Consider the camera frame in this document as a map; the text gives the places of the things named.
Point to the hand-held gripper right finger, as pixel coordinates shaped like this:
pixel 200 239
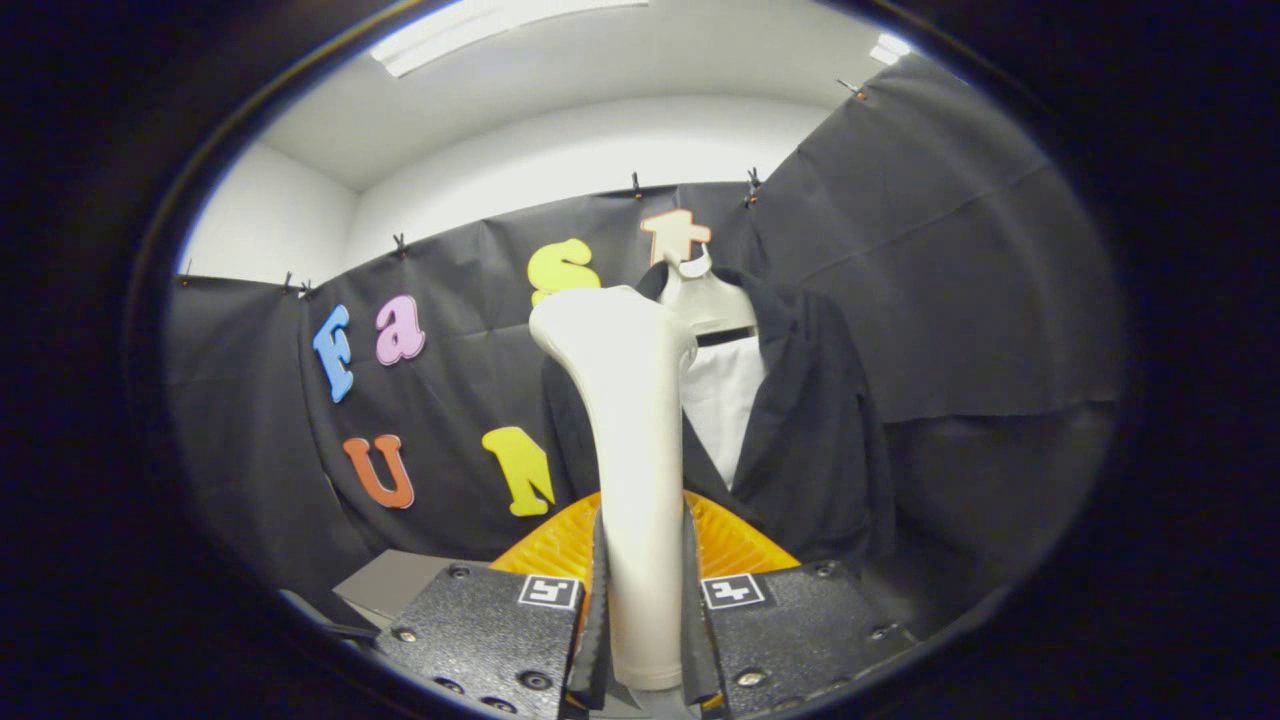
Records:
pixel 695 640

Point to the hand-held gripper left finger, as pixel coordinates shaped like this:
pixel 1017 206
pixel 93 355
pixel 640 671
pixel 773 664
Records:
pixel 597 640

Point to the black jacket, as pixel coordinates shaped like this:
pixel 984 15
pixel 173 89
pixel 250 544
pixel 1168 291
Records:
pixel 820 440

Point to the grey cabinet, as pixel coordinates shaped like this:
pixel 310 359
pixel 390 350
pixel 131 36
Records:
pixel 400 582

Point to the white mannequin torso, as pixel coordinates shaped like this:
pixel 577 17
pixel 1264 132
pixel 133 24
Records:
pixel 725 400

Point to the row of small black clips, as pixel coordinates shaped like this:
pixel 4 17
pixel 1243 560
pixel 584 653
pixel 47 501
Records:
pixel 751 183

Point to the black backdrop cloth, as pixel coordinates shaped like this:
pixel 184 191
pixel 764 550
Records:
pixel 1000 250

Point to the large ceiling light panel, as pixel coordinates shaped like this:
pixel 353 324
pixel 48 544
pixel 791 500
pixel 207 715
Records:
pixel 470 30

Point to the small ceiling light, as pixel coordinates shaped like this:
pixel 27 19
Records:
pixel 890 48

